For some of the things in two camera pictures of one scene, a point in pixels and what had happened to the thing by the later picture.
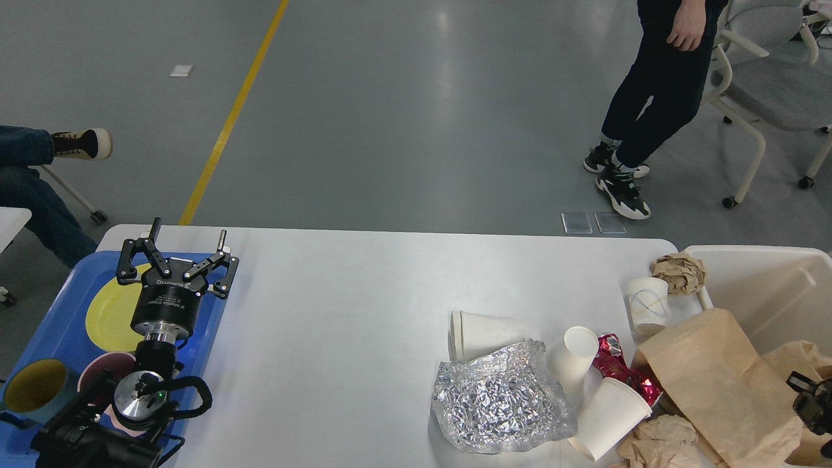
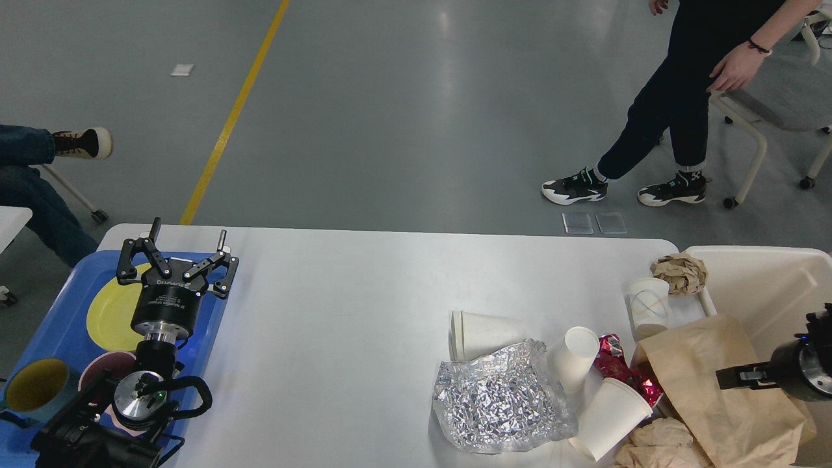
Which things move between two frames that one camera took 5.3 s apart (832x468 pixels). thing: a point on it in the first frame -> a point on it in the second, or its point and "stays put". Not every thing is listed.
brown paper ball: x=684 y=273 stays put
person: x=657 y=92 -> x=713 y=41
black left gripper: x=167 y=304 stays put
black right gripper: x=815 y=408 -> x=800 y=367
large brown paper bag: x=727 y=394 stays put
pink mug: x=97 y=382 stays put
